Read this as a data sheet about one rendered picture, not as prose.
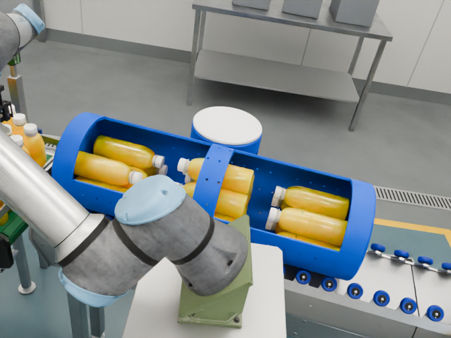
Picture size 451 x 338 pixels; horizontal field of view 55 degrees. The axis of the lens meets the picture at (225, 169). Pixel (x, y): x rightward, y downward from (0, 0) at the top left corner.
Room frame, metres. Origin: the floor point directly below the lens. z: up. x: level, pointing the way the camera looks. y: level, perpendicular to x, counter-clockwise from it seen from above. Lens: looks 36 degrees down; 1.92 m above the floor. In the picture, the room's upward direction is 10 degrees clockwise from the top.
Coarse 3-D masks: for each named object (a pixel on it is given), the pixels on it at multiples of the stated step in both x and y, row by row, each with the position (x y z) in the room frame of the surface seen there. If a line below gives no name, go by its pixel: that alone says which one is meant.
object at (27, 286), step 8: (48, 152) 1.29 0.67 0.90; (0, 240) 0.84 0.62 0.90; (8, 240) 0.88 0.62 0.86; (16, 240) 1.28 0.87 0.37; (0, 248) 0.84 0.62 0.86; (8, 248) 0.84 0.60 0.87; (16, 248) 1.28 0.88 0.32; (24, 248) 1.31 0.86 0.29; (0, 256) 0.84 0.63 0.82; (8, 256) 0.83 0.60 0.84; (16, 256) 1.28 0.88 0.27; (24, 256) 1.30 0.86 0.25; (0, 264) 0.84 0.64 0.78; (8, 264) 0.83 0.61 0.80; (24, 264) 1.29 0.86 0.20; (0, 272) 0.84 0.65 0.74; (24, 272) 1.28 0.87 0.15; (24, 280) 1.28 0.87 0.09; (24, 288) 1.29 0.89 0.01; (32, 288) 1.30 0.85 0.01
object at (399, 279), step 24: (48, 264) 0.98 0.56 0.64; (384, 264) 0.98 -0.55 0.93; (408, 264) 1.00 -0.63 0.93; (336, 288) 0.85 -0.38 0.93; (384, 288) 0.88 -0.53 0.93; (408, 288) 0.90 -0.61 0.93; (432, 288) 0.92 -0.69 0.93; (288, 312) 0.81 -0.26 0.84; (312, 312) 0.81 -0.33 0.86; (336, 312) 0.81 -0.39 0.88; (360, 312) 0.80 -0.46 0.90; (312, 336) 0.85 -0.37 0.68; (336, 336) 0.81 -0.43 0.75; (360, 336) 0.79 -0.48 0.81; (384, 336) 0.77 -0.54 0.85; (408, 336) 0.77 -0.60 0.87; (432, 336) 0.77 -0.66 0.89
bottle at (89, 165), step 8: (80, 152) 0.99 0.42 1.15; (80, 160) 0.97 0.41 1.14; (88, 160) 0.97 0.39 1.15; (96, 160) 0.97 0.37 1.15; (104, 160) 0.98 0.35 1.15; (112, 160) 0.98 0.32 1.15; (80, 168) 0.95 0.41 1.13; (88, 168) 0.95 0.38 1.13; (96, 168) 0.95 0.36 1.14; (104, 168) 0.95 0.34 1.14; (112, 168) 0.95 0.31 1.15; (120, 168) 0.96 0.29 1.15; (128, 168) 0.97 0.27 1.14; (88, 176) 0.95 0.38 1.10; (96, 176) 0.94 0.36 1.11; (104, 176) 0.94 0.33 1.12; (112, 176) 0.94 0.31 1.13; (120, 176) 0.94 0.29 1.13; (128, 176) 0.95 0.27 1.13; (112, 184) 0.94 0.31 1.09; (120, 184) 0.94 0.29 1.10
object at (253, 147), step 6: (192, 126) 1.46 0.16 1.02; (192, 132) 1.44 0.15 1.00; (198, 138) 1.40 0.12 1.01; (204, 138) 1.38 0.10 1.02; (258, 138) 1.45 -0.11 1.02; (216, 144) 1.36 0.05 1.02; (222, 144) 1.36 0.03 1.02; (246, 144) 1.39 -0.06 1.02; (252, 144) 1.40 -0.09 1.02; (258, 144) 1.45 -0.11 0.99; (240, 150) 1.37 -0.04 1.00; (246, 150) 1.38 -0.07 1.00; (252, 150) 1.41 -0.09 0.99
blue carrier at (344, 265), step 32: (96, 128) 1.15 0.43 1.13; (128, 128) 1.14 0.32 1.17; (64, 160) 0.92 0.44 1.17; (224, 160) 0.96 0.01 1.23; (256, 160) 1.08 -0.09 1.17; (96, 192) 0.89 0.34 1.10; (256, 192) 1.09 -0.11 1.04; (352, 192) 0.92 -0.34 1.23; (256, 224) 1.02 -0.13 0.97; (352, 224) 0.84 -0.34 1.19; (288, 256) 0.82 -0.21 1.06; (320, 256) 0.80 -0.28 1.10; (352, 256) 0.80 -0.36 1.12
